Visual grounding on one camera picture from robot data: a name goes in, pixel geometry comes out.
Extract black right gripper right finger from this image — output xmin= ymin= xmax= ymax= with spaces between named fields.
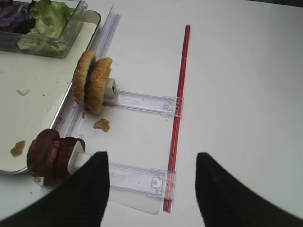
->
xmin=195 ymin=152 xmax=303 ymax=227

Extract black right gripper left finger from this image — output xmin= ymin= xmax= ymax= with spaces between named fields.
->
xmin=0 ymin=152 xmax=110 ymax=227

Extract rear brown meat patty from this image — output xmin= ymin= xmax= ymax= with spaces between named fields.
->
xmin=44 ymin=137 xmax=85 ymax=186

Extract brown meat patty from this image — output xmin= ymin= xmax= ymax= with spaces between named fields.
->
xmin=27 ymin=129 xmax=60 ymax=177
xmin=44 ymin=137 xmax=85 ymax=186

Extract front brown meat patty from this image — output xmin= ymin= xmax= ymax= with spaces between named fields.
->
xmin=27 ymin=129 xmax=60 ymax=177

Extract small lettuce scrap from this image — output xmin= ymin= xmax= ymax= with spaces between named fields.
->
xmin=16 ymin=89 xmax=30 ymax=96

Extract green lettuce leaves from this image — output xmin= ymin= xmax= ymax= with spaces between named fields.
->
xmin=18 ymin=0 xmax=73 ymax=54

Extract brown crumb on table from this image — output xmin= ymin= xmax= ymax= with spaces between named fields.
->
xmin=93 ymin=118 xmax=110 ymax=132

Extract brown crumb on tray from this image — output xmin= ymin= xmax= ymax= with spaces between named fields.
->
xmin=10 ymin=140 xmax=26 ymax=157

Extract white bun pusher block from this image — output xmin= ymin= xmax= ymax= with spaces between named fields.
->
xmin=103 ymin=78 xmax=118 ymax=103

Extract front sesame bun top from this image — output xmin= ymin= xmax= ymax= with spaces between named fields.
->
xmin=71 ymin=50 xmax=96 ymax=106

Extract sesame bun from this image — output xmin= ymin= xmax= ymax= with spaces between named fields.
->
xmin=85 ymin=57 xmax=112 ymax=114
xmin=71 ymin=50 xmax=96 ymax=106

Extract white metal serving tray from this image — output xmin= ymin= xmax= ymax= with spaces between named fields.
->
xmin=0 ymin=10 xmax=101 ymax=175

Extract rear sesame bun top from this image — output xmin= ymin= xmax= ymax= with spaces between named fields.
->
xmin=85 ymin=57 xmax=112 ymax=114

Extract clear plastic salad container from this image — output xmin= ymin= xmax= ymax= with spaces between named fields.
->
xmin=0 ymin=0 xmax=88 ymax=57

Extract purple cabbage leaves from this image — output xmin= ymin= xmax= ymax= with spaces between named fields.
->
xmin=0 ymin=0 xmax=36 ymax=34

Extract lower right clear rail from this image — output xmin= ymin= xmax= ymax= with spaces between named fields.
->
xmin=108 ymin=162 xmax=176 ymax=215

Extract right red rail strip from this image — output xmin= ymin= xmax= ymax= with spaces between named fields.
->
xmin=162 ymin=24 xmax=191 ymax=212

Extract right clear cross rail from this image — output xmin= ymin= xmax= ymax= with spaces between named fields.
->
xmin=104 ymin=91 xmax=183 ymax=117

